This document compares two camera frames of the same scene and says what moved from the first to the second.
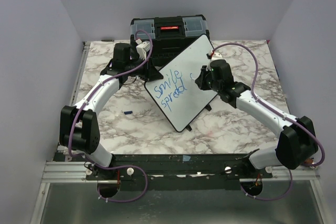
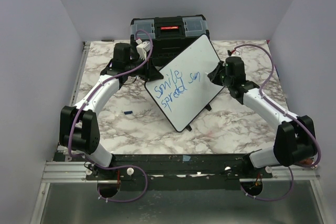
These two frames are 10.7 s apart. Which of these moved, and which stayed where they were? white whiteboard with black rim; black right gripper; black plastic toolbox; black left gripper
Moved: black right gripper
Stayed: black plastic toolbox; black left gripper; white whiteboard with black rim
